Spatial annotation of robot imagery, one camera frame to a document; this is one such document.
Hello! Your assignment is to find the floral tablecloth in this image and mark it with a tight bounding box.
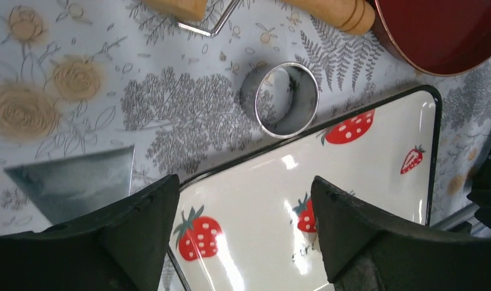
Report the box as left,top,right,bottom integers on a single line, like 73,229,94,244
0,1,491,236

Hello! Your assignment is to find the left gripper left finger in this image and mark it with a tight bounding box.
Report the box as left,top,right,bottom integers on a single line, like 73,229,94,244
0,175,180,290

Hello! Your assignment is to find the red round lacquer tray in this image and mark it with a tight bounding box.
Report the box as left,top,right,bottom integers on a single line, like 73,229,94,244
372,0,491,76

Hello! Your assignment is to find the wooden dough roller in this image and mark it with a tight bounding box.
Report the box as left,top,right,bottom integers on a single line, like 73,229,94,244
128,1,376,42

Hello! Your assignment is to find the strawberry print tray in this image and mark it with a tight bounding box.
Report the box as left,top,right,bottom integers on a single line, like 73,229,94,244
169,85,442,290

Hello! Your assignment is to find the scraper with wooden handle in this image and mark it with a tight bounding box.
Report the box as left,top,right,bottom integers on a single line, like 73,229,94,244
4,146,135,224

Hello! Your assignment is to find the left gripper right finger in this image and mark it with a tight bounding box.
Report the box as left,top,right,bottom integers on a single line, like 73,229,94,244
311,176,491,290

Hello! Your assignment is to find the metal ring cutter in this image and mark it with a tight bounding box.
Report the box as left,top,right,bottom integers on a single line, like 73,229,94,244
239,62,319,139

